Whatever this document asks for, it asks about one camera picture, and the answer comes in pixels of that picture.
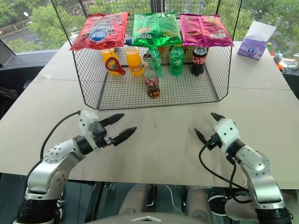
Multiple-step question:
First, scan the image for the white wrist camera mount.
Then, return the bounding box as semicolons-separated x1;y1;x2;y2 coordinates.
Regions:
213;118;242;155
78;110;101;152

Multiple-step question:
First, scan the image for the purple tissue box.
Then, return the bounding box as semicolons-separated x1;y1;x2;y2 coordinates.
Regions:
236;20;278;62

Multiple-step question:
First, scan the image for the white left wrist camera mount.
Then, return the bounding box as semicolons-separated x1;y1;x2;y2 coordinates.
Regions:
78;110;101;152

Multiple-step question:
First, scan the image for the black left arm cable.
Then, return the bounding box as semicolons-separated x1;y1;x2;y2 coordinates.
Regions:
40;111;82;162

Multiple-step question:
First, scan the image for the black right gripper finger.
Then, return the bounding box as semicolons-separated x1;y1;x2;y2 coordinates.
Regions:
210;112;226;123
193;127;209;146

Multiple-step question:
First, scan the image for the green soda plastic bottle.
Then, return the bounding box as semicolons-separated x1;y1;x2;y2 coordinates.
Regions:
170;44;186;77
146;46;163;77

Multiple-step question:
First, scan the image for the grey robot torso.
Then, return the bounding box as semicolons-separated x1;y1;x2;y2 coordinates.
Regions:
97;209;212;224

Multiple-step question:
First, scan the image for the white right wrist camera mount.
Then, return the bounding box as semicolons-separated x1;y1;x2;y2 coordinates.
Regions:
213;118;242;155

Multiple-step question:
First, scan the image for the red bottle opener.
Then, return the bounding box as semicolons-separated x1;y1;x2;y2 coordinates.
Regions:
105;56;127;76

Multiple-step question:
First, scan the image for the magenta chips bag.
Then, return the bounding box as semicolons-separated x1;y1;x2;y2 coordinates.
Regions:
179;13;235;48

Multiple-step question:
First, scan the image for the orange juice plastic bottle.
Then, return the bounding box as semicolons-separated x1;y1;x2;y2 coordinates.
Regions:
100;48;118;76
124;46;143;77

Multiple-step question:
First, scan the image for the grey rounded robot leg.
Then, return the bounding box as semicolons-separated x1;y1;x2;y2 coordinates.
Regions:
117;183;150;217
186;186;213;224

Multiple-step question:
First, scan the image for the black wire mesh rack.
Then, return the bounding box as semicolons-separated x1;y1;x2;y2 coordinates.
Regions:
50;0;242;111

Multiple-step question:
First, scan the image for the dark cola plastic bottle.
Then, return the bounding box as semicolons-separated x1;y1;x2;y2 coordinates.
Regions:
191;46;208;77

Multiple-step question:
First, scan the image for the white small gadget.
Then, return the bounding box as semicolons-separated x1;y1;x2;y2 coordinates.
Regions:
288;53;299;70

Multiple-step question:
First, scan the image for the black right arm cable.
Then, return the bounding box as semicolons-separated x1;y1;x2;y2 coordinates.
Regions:
199;139;249;204

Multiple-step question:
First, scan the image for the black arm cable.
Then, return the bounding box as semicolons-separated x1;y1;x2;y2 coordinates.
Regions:
199;139;249;204
40;111;82;162

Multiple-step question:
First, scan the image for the glass cola bottle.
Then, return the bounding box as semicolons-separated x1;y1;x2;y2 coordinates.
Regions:
142;53;162;99

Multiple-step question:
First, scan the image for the thin white cable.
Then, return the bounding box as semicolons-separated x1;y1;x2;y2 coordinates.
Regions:
165;185;183;209

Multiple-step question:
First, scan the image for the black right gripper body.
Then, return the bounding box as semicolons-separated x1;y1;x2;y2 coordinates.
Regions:
205;133;222;150

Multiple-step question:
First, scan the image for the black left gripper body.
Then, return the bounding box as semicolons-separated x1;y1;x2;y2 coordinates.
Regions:
93;122;114;149

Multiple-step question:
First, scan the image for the red chips bag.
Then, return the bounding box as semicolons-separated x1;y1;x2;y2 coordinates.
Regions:
68;11;130;51

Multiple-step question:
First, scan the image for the green chips bag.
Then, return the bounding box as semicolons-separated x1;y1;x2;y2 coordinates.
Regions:
130;13;184;48

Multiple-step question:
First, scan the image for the small colourful toy figure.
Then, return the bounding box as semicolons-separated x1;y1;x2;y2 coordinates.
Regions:
272;51;287;70

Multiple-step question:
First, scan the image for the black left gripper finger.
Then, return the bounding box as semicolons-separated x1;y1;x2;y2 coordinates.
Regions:
99;113;125;128
112;126;138;147

